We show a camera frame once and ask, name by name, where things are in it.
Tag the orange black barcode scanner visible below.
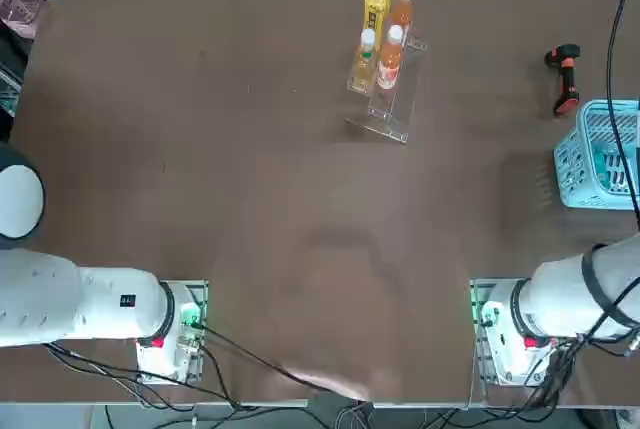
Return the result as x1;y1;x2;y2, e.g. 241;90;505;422
544;44;583;118

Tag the clear acrylic stepped shelf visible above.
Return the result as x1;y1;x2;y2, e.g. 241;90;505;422
343;23;430;146

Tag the light blue plastic basket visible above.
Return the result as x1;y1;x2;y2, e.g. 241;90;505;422
552;98;640;211

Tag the pale tea bottle white cap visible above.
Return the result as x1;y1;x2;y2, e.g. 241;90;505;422
349;28;378;94

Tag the orange juice bottle white cap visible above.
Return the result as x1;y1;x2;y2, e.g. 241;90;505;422
375;24;406;92
386;0;417;39

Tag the yellow bottle orange cap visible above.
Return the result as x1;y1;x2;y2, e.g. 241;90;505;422
363;0;396;36

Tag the pink plastic crate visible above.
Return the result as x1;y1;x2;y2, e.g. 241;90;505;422
0;0;45;41

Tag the black left base cable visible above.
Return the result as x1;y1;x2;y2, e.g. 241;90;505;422
198;321;377;406

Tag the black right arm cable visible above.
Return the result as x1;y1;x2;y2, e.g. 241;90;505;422
605;0;640;231

